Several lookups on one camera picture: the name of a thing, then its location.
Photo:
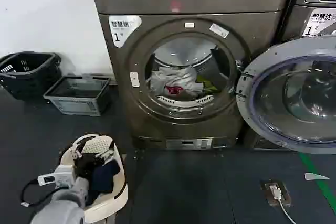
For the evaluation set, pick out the yellow green garment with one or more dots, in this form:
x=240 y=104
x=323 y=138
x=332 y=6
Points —
x=208 y=83

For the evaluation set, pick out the grey washer with white label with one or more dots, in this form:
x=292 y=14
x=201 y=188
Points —
x=294 y=22

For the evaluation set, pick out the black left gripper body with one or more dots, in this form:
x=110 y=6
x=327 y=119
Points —
x=80 y=169

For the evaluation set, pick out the green floor tape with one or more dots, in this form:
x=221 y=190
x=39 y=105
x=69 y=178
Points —
x=319 y=179

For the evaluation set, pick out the cream plastic laundry basket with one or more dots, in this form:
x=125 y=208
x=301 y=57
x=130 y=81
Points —
x=110 y=203

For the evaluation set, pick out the grey plastic crate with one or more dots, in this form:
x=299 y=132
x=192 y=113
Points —
x=78 y=106

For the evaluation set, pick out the grey dryer with round opening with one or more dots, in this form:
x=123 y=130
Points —
x=147 y=129

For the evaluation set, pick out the black plastic shopping basket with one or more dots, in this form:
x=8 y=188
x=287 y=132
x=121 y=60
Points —
x=29 y=82

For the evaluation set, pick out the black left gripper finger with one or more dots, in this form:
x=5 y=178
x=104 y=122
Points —
x=76 y=153

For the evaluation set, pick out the metal floor socket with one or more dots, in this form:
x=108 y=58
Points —
x=284 y=197

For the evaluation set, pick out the black brown garment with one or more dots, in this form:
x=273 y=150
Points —
x=93 y=162

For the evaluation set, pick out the navy blue garment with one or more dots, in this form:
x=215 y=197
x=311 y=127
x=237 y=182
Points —
x=103 y=179

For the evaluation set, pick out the white garment with red print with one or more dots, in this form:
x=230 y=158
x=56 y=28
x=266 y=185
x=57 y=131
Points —
x=181 y=78

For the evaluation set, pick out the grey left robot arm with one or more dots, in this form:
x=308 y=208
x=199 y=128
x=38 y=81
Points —
x=60 y=205

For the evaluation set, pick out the white numbered dryer label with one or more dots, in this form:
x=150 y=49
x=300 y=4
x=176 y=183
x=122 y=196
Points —
x=120 y=28

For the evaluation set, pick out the white dotted cloth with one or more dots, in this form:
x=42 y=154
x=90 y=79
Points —
x=97 y=144

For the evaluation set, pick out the white paper scrap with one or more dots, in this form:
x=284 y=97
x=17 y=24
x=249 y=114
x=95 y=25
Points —
x=315 y=176

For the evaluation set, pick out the round glass dryer door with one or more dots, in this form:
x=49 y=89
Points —
x=265 y=77

